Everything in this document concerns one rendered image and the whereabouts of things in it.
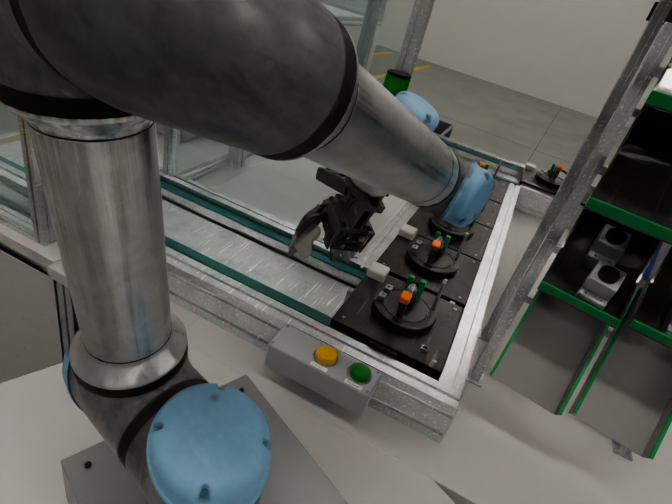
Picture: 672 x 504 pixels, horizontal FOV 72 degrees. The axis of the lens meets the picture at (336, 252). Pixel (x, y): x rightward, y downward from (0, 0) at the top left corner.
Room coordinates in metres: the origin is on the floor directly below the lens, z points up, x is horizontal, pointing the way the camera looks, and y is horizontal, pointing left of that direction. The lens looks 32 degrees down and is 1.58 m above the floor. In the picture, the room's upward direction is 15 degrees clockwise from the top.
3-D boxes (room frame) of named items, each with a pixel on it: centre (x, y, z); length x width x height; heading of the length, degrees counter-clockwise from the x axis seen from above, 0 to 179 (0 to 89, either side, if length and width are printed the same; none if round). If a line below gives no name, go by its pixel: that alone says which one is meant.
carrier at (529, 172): (2.02, -0.82, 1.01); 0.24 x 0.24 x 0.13; 74
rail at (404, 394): (0.75, 0.13, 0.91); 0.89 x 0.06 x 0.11; 74
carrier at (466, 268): (1.06, -0.25, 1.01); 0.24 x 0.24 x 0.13; 74
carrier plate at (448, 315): (0.82, -0.18, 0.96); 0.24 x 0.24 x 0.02; 74
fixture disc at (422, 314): (0.82, -0.18, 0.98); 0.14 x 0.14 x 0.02
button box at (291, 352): (0.63, -0.03, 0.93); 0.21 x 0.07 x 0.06; 74
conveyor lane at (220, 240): (0.93, 0.10, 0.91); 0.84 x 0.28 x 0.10; 74
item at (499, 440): (1.24, -0.30, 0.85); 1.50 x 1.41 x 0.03; 74
